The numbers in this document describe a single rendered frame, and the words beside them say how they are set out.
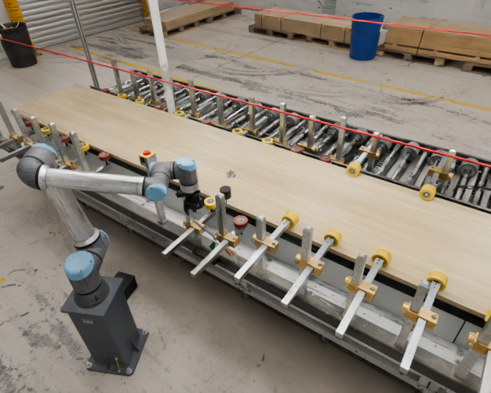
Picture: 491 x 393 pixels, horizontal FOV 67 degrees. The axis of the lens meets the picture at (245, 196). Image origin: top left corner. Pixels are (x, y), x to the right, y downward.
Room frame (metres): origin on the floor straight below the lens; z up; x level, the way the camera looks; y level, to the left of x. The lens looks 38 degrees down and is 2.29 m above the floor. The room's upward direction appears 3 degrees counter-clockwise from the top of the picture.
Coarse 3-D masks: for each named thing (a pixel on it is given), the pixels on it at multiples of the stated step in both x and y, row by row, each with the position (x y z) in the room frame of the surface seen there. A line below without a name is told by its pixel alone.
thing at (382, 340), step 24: (96, 192) 2.15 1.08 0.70; (144, 216) 1.85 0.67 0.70; (192, 240) 1.61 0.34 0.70; (240, 264) 1.40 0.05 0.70; (264, 288) 1.27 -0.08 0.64; (288, 288) 1.22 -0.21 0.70; (312, 312) 1.10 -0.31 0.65; (336, 312) 1.06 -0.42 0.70; (360, 336) 0.95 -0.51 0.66; (384, 336) 0.92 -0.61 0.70; (432, 360) 0.80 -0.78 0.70; (456, 384) 0.70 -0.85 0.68
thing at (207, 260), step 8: (232, 232) 1.49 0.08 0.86; (240, 232) 1.51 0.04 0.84; (224, 240) 1.43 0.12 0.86; (216, 248) 1.38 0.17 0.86; (224, 248) 1.40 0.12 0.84; (208, 256) 1.33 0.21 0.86; (216, 256) 1.34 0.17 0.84; (200, 264) 1.27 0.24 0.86; (208, 264) 1.29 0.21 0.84; (192, 272) 1.22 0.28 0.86; (200, 272) 1.24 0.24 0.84
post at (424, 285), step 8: (424, 280) 0.89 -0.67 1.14; (424, 288) 0.87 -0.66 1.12; (416, 296) 0.88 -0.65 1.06; (424, 296) 0.86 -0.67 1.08; (416, 304) 0.87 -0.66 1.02; (416, 312) 0.86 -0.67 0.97; (408, 320) 0.87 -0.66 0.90; (408, 328) 0.87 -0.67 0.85; (400, 336) 0.88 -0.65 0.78; (400, 344) 0.87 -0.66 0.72
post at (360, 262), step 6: (360, 258) 1.02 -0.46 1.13; (366, 258) 1.03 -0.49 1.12; (360, 264) 1.02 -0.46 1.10; (354, 270) 1.03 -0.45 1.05; (360, 270) 1.01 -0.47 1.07; (354, 276) 1.03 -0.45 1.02; (360, 276) 1.01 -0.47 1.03; (354, 282) 1.02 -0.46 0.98; (348, 294) 1.03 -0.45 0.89; (354, 294) 1.01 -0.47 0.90; (348, 300) 1.03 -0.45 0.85; (348, 306) 1.02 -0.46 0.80
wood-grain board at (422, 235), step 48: (48, 96) 3.47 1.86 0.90; (96, 96) 3.42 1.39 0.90; (96, 144) 2.48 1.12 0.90; (144, 144) 2.45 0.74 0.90; (192, 144) 2.42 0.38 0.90; (240, 144) 2.38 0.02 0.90; (240, 192) 1.81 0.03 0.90; (288, 192) 1.79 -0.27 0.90; (336, 192) 1.76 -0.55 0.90; (384, 192) 1.74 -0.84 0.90; (384, 240) 1.34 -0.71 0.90; (432, 240) 1.33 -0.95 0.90; (480, 240) 1.31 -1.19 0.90; (480, 288) 1.02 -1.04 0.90
